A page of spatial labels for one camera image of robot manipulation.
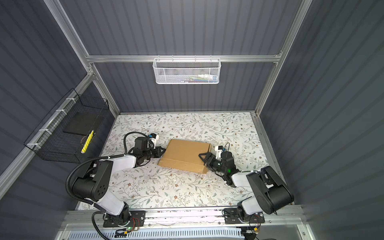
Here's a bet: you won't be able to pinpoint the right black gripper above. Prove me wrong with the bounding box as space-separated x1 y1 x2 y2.
199 152 228 176

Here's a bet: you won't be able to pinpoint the brown cardboard box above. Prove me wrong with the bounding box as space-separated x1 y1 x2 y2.
158 139 212 174

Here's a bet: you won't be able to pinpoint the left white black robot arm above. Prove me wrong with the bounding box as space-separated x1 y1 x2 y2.
65 132 166 226

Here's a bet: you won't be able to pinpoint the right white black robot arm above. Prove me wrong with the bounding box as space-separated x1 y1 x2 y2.
199 146 294 225

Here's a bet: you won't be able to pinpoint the floral patterned table mat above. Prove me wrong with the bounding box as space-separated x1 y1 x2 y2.
102 112 268 209

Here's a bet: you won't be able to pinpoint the yellow marker pen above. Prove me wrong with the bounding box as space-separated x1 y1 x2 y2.
81 130 95 154

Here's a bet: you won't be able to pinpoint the black foam pad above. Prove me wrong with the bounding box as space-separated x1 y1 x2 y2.
63 112 104 136

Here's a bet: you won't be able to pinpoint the pens in white basket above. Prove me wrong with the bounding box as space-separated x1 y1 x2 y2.
177 74 219 84

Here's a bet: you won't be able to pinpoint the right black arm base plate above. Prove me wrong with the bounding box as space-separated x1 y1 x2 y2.
222 208 265 225

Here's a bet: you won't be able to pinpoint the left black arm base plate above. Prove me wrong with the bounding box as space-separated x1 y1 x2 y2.
103 211 147 228

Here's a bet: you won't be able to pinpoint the black wire basket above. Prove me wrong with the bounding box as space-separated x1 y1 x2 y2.
24 91 113 164

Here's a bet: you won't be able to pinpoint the aluminium mounting rail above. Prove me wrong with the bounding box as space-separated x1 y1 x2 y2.
59 205 308 231

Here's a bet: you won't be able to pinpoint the white wire mesh basket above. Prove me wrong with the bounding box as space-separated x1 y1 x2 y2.
153 58 222 85

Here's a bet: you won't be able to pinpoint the black corrugated cable conduit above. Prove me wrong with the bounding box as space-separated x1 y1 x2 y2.
65 131 151 240

